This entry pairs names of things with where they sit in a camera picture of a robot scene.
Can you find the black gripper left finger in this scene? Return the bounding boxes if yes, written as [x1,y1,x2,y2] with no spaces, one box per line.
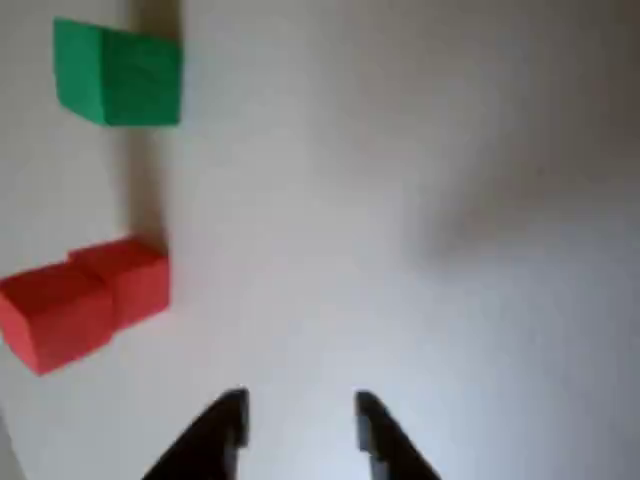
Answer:
[142,386,250,480]

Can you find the green cube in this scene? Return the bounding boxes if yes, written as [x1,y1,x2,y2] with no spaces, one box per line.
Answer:
[52,16,184,128]

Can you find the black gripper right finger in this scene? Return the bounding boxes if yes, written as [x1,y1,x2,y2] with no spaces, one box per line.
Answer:
[355,390,442,480]

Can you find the red cube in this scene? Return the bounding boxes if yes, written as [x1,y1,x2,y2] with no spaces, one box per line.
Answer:
[68,234,171,332]
[0,263,115,377]

